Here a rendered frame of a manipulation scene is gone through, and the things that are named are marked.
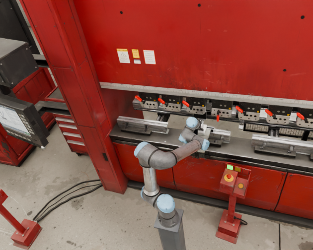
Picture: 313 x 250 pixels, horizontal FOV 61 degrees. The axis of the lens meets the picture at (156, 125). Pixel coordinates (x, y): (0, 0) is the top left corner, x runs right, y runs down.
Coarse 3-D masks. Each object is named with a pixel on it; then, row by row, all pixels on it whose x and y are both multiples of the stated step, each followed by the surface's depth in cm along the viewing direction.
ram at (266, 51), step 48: (96, 0) 177; (144, 0) 166; (192, 0) 157; (240, 0) 148; (288, 0) 141; (96, 48) 204; (144, 48) 190; (192, 48) 177; (240, 48) 167; (288, 48) 157; (192, 96) 205; (288, 96) 178
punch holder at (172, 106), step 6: (162, 96) 214; (168, 96) 212; (174, 96) 210; (180, 96) 212; (168, 102) 216; (174, 102) 214; (180, 102) 214; (168, 108) 220; (174, 108) 218; (180, 108) 217
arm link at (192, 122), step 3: (189, 117) 188; (192, 117) 187; (186, 120) 188; (189, 120) 187; (192, 120) 186; (195, 120) 186; (186, 123) 188; (189, 123) 187; (192, 123) 186; (195, 123) 186; (198, 123) 194; (186, 126) 189; (189, 126) 187; (192, 126) 186; (195, 126) 190; (192, 129) 189
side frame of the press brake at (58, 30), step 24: (24, 0) 170; (48, 0) 164; (72, 0) 182; (48, 24) 177; (72, 24) 185; (48, 48) 191; (72, 48) 189; (72, 72) 200; (72, 96) 219; (96, 96) 226; (120, 96) 267; (96, 120) 231; (96, 144) 254; (96, 168) 285; (120, 168) 289; (120, 192) 306
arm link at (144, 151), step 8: (144, 144) 163; (136, 152) 164; (144, 152) 160; (152, 152) 158; (144, 160) 160; (144, 168) 169; (152, 168) 169; (144, 176) 175; (152, 176) 173; (152, 184) 178; (144, 192) 185; (152, 192) 183; (160, 192) 188; (152, 200) 184
